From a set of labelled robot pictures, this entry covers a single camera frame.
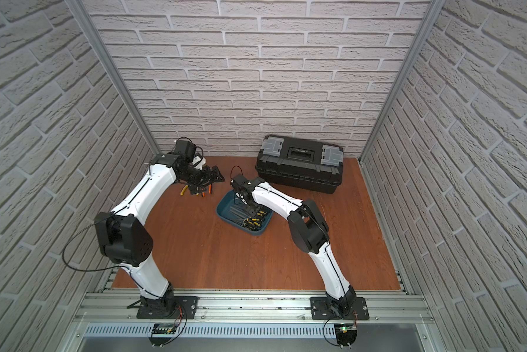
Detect aluminium corner post right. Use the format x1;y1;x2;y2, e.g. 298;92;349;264
359;0;446;166

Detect teal plastic storage box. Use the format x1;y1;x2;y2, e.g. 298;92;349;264
216;191;273;236

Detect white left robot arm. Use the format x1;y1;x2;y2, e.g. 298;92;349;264
95;153;225;310

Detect file seven yellow black handle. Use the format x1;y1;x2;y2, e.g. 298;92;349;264
227;213;262;228

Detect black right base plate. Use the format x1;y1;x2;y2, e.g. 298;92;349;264
310;296;370;321

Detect right base circuit board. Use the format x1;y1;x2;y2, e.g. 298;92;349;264
334;324;357;344

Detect file six yellow black handle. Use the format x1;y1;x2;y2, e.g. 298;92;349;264
227;216;260;231

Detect aluminium front rail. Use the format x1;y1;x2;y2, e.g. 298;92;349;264
70;289;435;345

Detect yellow handled pliers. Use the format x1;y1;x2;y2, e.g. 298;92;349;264
180;185;189;196

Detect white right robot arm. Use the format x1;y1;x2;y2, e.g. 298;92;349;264
231;174;357;318

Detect file eight yellow black handle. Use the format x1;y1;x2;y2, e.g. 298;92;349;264
231;213;264;226

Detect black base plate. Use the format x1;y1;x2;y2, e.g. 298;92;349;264
137;296;199;319
310;296;370;321

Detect black plastic toolbox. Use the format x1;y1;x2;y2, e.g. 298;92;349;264
255;134;343;194

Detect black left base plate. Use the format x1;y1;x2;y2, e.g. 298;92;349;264
137;296;199;319

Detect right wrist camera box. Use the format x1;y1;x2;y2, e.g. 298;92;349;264
231;174;250;191

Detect aluminium corner post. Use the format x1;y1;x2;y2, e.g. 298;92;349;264
66;0;161;154
359;0;446;166

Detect orange handled pliers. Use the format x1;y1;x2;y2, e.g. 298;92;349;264
201;184;213;197

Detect base circuit board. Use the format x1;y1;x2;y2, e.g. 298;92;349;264
334;324;357;344
151;324;181;339

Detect left base circuit board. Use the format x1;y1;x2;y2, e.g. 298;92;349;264
151;324;181;339

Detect aluminium corner post left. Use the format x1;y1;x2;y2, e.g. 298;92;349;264
66;0;161;154

